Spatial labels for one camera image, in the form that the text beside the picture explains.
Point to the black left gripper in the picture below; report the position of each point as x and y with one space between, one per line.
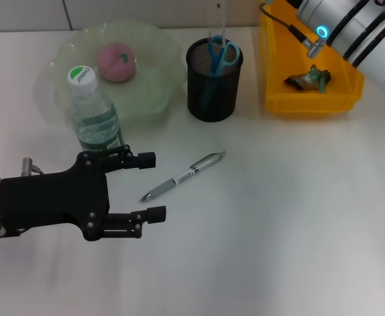
54 200

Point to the grey white ballpoint pen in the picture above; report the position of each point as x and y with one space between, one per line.
182 176

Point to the clear green-label water bottle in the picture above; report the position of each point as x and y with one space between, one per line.
93 125

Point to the black mesh pen holder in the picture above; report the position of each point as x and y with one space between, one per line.
225 98

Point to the pink toy peach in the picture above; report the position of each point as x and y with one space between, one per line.
114 64

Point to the blue scissors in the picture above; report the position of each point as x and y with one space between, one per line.
216 62

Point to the clear plastic ruler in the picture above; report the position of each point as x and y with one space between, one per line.
221 19

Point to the green plastic wrapper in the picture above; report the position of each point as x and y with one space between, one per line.
305 82

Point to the pale green glass fruit plate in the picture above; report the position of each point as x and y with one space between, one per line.
152 82

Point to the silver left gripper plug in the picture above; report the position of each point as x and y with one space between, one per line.
27 166

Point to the yellow plastic bin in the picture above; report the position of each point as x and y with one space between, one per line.
310 105

